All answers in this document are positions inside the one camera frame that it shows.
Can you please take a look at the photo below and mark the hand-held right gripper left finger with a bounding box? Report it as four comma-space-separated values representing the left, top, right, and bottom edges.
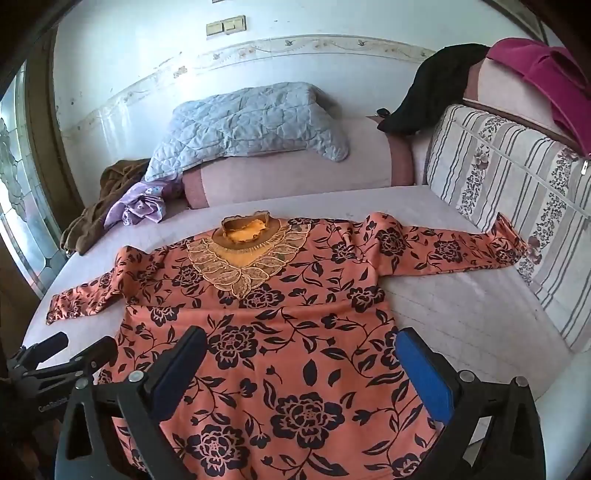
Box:
55, 325, 208, 480

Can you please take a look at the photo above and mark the grey quilted pillow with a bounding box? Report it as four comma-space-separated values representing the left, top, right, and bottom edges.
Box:
144, 82, 350, 183

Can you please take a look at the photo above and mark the brown cloth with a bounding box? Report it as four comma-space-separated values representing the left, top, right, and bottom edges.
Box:
60, 158, 153, 256

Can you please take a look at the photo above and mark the magenta garment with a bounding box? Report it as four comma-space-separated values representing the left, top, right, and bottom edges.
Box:
486, 38, 591, 155

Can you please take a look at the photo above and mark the stained glass window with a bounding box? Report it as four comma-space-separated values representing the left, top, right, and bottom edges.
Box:
0, 69, 65, 296

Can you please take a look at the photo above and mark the pink bolster pillow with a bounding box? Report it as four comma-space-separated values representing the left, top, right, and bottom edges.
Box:
182, 113, 416, 210

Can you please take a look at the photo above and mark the striped floral cushion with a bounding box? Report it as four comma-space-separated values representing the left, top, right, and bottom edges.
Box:
425, 104, 591, 354

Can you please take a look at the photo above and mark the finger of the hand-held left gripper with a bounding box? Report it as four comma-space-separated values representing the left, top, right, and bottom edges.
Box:
9, 333, 70, 370
28, 336, 118, 393

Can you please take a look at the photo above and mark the pink cushion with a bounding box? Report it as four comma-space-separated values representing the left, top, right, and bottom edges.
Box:
462, 58, 578, 139

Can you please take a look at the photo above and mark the black garment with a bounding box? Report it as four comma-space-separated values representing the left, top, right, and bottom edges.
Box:
376, 43, 492, 137

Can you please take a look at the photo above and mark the orange floral shirt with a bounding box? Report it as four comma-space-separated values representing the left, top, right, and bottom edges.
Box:
45, 210, 527, 480

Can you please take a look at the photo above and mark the purple floral cloth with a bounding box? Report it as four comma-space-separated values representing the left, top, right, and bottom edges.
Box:
104, 180, 185, 230

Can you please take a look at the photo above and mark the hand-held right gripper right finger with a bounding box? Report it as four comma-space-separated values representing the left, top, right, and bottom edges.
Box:
394, 327, 559, 480

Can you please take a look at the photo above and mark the bed with pink sheet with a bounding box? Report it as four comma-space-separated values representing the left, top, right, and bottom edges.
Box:
18, 185, 573, 480

